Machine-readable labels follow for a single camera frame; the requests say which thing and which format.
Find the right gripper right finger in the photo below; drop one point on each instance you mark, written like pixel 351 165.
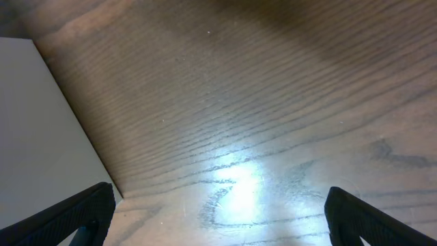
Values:
pixel 352 221

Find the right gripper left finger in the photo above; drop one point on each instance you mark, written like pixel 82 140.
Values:
pixel 87 215

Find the white cardboard box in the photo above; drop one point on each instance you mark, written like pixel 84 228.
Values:
pixel 46 156

